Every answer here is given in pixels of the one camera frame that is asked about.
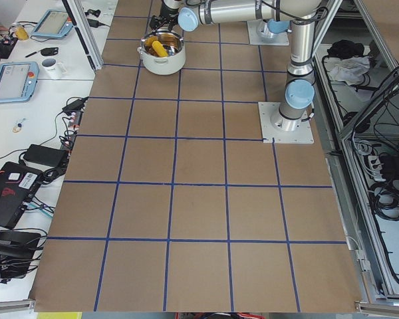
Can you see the far teach pendant tablet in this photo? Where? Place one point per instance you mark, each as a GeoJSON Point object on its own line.
{"type": "Point", "coordinates": [53, 25]}

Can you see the white mug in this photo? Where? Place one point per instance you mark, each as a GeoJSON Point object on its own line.
{"type": "Point", "coordinates": [55, 69]}

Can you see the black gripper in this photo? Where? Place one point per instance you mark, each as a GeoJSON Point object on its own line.
{"type": "Point", "coordinates": [169, 12]}

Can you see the black laptop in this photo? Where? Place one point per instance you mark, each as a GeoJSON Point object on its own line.
{"type": "Point", "coordinates": [18, 186]}

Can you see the teach pendant tablet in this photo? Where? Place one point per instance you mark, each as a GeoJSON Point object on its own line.
{"type": "Point", "coordinates": [53, 25]}
{"type": "Point", "coordinates": [18, 81]}

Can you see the pale green cooking pot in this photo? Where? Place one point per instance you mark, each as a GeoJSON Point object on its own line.
{"type": "Point", "coordinates": [172, 42]}

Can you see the black power strip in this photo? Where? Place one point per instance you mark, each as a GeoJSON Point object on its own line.
{"type": "Point", "coordinates": [72, 124]}

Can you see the yellow corn cob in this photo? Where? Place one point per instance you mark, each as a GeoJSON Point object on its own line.
{"type": "Point", "coordinates": [159, 49]}

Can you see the near teach pendant tablet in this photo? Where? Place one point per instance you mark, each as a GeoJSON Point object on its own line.
{"type": "Point", "coordinates": [18, 81]}

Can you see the black power adapter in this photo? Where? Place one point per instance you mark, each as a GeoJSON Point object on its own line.
{"type": "Point", "coordinates": [45, 155]}

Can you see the white cloth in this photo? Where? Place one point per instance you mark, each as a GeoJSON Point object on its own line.
{"type": "Point", "coordinates": [350, 71]}

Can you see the glass of orange juice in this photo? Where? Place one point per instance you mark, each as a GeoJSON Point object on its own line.
{"type": "Point", "coordinates": [20, 32]}

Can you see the black cloth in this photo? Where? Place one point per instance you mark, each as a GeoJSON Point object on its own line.
{"type": "Point", "coordinates": [345, 49]}

